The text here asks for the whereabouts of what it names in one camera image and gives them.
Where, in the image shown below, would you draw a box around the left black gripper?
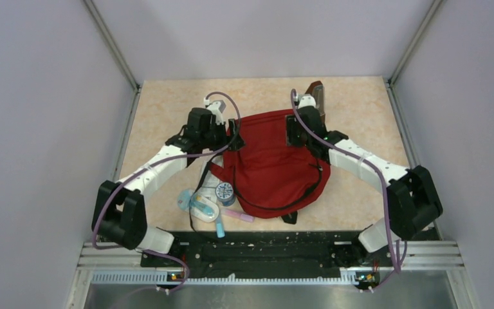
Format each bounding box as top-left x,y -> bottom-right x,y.
200,118 -> 245,152

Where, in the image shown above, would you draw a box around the blue packaged scissors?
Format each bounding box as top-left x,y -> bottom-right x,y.
177,189 -> 220,223

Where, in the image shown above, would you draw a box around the white paper tag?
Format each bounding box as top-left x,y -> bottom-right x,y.
198,157 -> 223,203

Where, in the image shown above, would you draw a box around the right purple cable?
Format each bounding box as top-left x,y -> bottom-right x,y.
290,88 -> 409,293

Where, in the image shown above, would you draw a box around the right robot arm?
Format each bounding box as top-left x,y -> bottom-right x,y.
285,106 -> 443,265

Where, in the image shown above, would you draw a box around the red backpack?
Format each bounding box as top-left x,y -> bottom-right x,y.
201,109 -> 331,225

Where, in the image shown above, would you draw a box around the light blue marker pen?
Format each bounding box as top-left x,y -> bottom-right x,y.
215,218 -> 225,238

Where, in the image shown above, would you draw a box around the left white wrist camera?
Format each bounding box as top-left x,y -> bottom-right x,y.
204,98 -> 226,125

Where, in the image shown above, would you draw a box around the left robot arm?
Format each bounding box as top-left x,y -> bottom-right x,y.
91,104 -> 238,266

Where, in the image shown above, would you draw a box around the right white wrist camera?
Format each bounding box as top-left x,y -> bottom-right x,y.
295,94 -> 316,109

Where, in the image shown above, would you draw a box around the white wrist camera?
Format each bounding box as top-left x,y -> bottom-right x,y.
204,98 -> 226,125
295,94 -> 316,109

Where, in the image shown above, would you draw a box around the pink highlighter pen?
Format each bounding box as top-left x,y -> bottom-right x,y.
221,209 -> 255,223

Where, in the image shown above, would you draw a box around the blue round tape tin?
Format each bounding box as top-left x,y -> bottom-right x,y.
215,182 -> 235,207

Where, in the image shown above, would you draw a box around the brown wooden metronome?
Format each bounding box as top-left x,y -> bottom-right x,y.
304,80 -> 325,120

